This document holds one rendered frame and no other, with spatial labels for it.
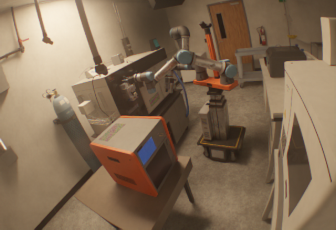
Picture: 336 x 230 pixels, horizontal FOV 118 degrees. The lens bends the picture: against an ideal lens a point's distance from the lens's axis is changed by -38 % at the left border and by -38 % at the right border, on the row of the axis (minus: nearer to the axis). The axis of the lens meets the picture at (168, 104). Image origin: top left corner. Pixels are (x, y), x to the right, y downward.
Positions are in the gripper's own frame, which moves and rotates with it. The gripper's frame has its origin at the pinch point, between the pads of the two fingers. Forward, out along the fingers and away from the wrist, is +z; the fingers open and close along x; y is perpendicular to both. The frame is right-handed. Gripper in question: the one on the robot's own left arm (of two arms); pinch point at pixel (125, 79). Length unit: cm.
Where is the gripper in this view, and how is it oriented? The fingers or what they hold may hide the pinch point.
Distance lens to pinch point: 159.0
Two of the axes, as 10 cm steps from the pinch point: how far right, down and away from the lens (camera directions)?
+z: -8.6, 0.3, 5.1
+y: -2.7, -8.7, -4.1
